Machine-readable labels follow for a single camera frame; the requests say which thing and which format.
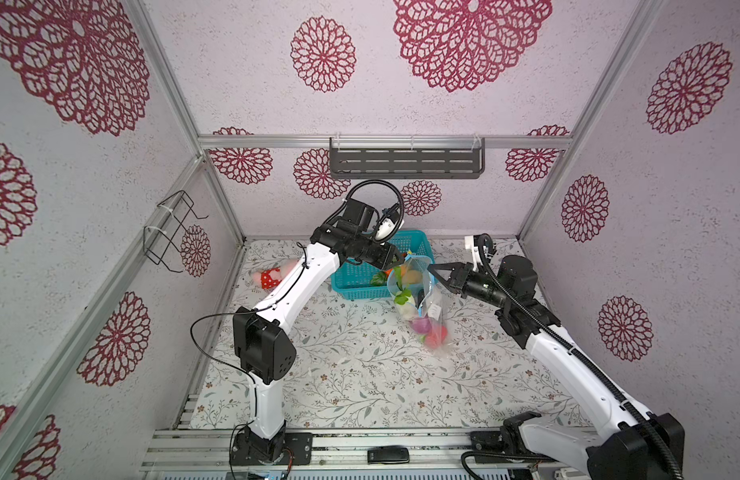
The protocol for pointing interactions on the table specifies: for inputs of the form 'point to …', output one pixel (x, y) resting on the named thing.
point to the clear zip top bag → (412, 285)
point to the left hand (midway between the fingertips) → (398, 263)
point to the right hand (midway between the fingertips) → (430, 264)
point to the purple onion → (422, 324)
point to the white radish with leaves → (404, 301)
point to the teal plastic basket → (360, 281)
